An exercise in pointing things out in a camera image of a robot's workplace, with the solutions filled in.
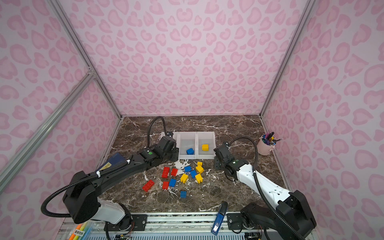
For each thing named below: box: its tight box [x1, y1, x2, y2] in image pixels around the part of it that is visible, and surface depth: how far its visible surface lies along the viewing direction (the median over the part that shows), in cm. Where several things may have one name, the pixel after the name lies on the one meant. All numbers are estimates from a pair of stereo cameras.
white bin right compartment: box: [196, 131, 216, 160], surface depth 100 cm
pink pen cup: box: [257, 131, 284, 156], surface depth 92 cm
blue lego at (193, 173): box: [190, 170, 197, 179], surface depth 92 cm
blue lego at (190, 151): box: [186, 147, 195, 155], surface depth 99 cm
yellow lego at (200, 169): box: [195, 165, 205, 174], surface depth 92 cm
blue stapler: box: [211, 201, 228, 236], surface depth 73 cm
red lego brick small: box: [171, 168, 179, 177], surface depth 92 cm
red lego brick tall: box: [161, 167, 170, 179], surface depth 91 cm
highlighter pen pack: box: [68, 220, 96, 240], surface depth 71 cm
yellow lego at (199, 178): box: [195, 173, 204, 184], surface depth 87 cm
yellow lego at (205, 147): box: [201, 144, 210, 152], surface depth 100 cm
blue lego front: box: [180, 190, 187, 199], surface depth 83 cm
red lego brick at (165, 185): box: [162, 181, 169, 190], surface depth 87 cm
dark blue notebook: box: [97, 152, 127, 172], surface depth 98 cm
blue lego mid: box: [169, 178, 176, 188], surface depth 88 cm
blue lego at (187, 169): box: [184, 166, 192, 173], surface depth 94 cm
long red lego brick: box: [142, 179, 155, 192], surface depth 87 cm
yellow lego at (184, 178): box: [180, 173, 189, 184], surface depth 88 cm
